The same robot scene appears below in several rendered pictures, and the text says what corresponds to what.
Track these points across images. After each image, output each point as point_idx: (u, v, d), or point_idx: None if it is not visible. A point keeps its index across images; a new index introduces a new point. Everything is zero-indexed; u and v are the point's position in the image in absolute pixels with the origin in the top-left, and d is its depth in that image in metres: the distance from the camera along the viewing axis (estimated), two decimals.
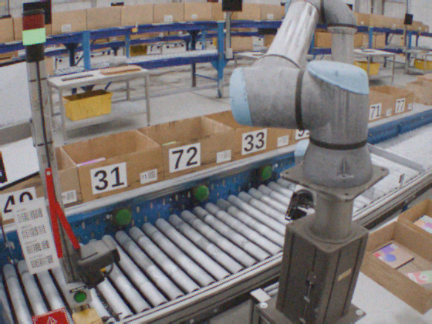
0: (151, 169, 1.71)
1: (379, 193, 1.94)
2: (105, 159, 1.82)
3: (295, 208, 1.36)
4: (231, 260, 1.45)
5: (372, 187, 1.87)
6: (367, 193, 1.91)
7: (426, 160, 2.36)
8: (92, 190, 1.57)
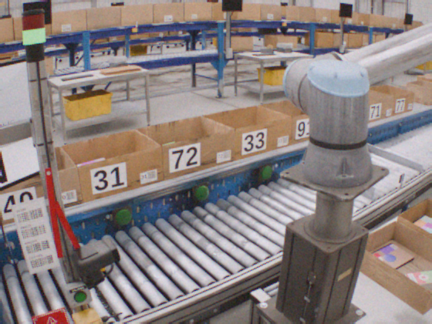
0: (151, 169, 1.71)
1: (379, 193, 1.94)
2: (105, 159, 1.82)
3: None
4: (231, 260, 1.45)
5: (372, 187, 1.87)
6: (367, 193, 1.91)
7: (426, 160, 2.36)
8: (92, 190, 1.57)
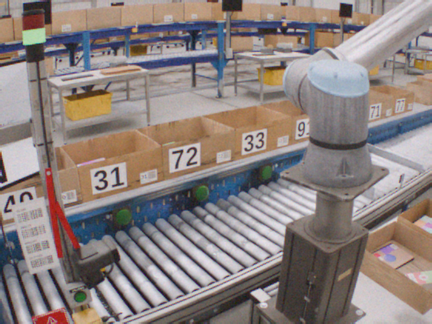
0: (151, 169, 1.71)
1: (379, 193, 1.94)
2: (105, 159, 1.82)
3: None
4: (231, 260, 1.45)
5: (372, 187, 1.87)
6: (367, 193, 1.91)
7: (426, 160, 2.36)
8: (92, 190, 1.57)
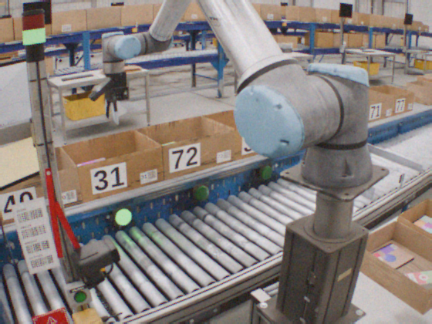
0: (151, 169, 1.71)
1: (379, 193, 1.94)
2: (105, 159, 1.82)
3: None
4: (231, 260, 1.45)
5: (372, 187, 1.87)
6: (367, 193, 1.91)
7: (426, 160, 2.36)
8: (92, 190, 1.57)
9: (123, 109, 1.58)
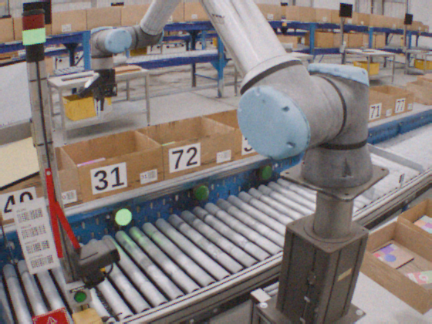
0: (151, 169, 1.71)
1: (379, 193, 1.94)
2: (105, 159, 1.82)
3: None
4: (231, 260, 1.45)
5: (372, 187, 1.87)
6: (367, 193, 1.91)
7: (426, 160, 2.36)
8: (92, 190, 1.57)
9: (109, 107, 1.54)
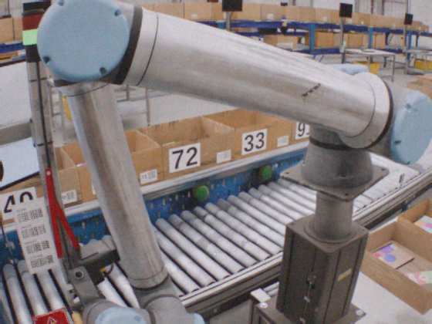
0: (151, 169, 1.71)
1: (379, 193, 1.94)
2: None
3: None
4: (231, 260, 1.45)
5: (370, 197, 1.90)
6: None
7: (426, 160, 2.36)
8: (92, 190, 1.57)
9: None
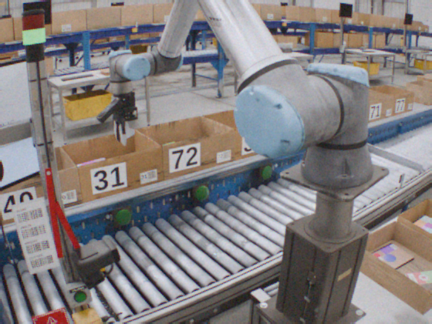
0: (151, 169, 1.71)
1: (379, 193, 1.94)
2: (105, 159, 1.82)
3: None
4: (231, 260, 1.45)
5: (369, 198, 1.90)
6: None
7: (426, 160, 2.36)
8: (92, 190, 1.57)
9: (131, 130, 1.57)
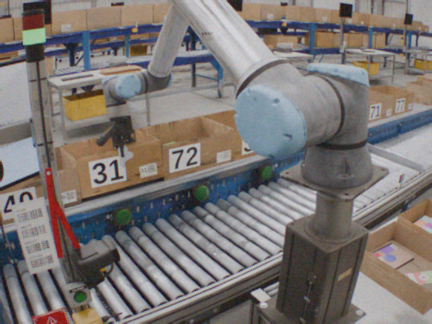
0: (150, 162, 1.70)
1: (379, 193, 1.94)
2: None
3: None
4: (231, 260, 1.45)
5: (369, 198, 1.90)
6: None
7: (426, 160, 2.36)
8: (91, 183, 1.56)
9: (129, 153, 1.62)
